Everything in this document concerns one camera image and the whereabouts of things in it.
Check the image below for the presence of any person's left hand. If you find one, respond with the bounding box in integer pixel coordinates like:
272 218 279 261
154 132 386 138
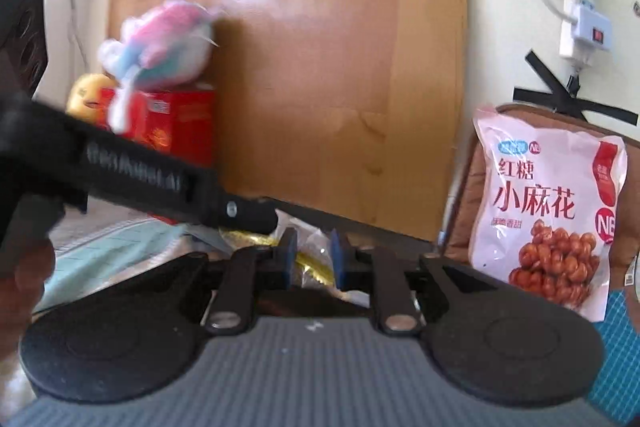
0 239 55 360

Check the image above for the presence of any clear gold snack packet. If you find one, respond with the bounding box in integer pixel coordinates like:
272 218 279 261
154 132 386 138
220 210 370 308

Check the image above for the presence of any yellow duck plush toy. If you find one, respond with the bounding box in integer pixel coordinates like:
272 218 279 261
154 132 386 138
65 74 119 124

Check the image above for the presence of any red gift bag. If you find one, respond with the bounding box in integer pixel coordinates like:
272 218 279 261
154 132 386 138
122 89 217 168

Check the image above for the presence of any patterned beige green blanket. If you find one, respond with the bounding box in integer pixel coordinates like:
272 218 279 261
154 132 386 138
35 198 231 313

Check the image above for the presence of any pink blue plush toy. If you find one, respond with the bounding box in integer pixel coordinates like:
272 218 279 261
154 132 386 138
98 0 220 134

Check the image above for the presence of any pink fried twist snack bag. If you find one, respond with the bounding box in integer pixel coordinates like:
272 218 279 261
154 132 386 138
469 109 628 322

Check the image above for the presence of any brown wooden headboard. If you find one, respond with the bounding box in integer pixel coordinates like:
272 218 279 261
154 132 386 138
108 0 466 241

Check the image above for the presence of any teal patterned bedsheet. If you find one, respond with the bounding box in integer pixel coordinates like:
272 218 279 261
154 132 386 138
588 291 640 425

